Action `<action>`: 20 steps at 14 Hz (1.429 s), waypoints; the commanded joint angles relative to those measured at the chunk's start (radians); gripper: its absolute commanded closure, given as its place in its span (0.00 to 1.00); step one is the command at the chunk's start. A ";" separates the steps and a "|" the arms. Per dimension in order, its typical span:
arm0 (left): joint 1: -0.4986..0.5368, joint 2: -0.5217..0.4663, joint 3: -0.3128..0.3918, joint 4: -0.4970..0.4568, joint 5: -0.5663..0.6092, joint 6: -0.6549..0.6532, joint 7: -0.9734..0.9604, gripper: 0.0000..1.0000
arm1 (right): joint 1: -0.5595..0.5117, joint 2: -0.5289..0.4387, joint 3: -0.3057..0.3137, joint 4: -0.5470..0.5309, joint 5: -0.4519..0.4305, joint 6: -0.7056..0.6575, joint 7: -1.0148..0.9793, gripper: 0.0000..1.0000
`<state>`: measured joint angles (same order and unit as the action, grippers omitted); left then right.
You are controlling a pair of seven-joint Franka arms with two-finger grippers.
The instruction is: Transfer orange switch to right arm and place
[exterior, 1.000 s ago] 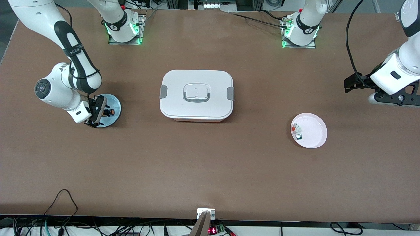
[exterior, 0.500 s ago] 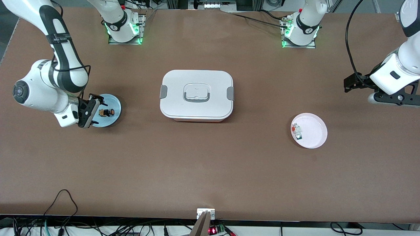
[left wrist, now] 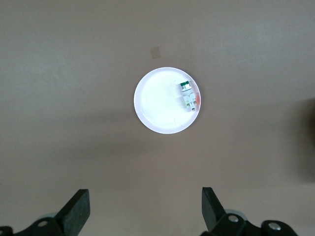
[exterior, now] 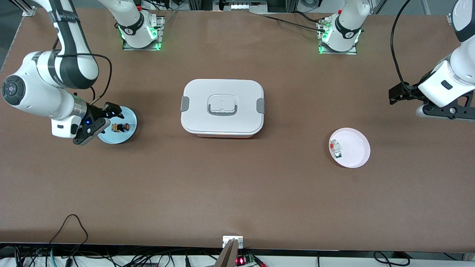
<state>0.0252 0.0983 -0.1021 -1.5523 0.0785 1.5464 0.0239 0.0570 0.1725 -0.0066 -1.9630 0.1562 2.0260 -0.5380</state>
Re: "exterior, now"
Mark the pink round plate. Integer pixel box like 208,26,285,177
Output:
329,128,371,169

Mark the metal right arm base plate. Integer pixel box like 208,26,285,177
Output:
122,11,166,51

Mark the light blue round plate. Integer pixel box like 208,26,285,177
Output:
97,106,137,144

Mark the thin black cable loop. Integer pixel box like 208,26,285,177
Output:
49,214,89,247

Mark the black coiled cable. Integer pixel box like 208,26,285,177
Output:
373,251,409,267

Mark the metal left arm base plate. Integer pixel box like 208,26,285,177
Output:
317,20,357,55

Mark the black cable on table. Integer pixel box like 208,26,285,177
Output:
259,12,329,31

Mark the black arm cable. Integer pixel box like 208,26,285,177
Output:
390,0,423,101
56,53,112,105

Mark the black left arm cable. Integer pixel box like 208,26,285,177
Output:
390,0,423,101

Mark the black cable bundle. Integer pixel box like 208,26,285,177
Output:
0,247,223,267

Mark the white lidded lunch box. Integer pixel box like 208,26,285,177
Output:
180,79,266,138

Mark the grey camera mount bar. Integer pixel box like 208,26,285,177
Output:
214,238,240,267

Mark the white metal edge bracket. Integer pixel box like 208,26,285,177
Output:
223,236,244,249

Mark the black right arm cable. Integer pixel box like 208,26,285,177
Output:
56,53,112,105

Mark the white power strip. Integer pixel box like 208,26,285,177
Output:
229,2,268,10

